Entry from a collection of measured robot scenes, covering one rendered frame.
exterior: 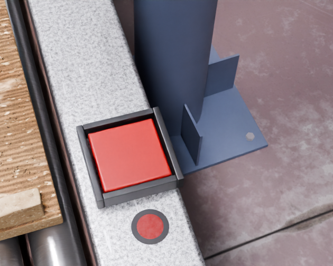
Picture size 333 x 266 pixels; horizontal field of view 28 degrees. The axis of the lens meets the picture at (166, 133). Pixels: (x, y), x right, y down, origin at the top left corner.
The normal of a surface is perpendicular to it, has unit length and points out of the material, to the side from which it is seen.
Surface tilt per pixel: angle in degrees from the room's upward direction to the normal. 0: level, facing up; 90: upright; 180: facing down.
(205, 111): 0
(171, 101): 90
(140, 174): 0
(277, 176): 0
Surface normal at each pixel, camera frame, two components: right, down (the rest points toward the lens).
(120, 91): 0.04, -0.51
